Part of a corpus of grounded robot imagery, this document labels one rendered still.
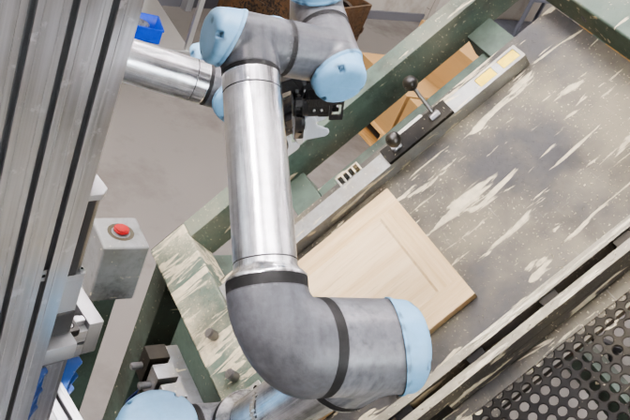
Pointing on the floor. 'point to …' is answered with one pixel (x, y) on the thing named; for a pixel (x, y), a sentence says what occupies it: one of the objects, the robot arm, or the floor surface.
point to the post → (90, 355)
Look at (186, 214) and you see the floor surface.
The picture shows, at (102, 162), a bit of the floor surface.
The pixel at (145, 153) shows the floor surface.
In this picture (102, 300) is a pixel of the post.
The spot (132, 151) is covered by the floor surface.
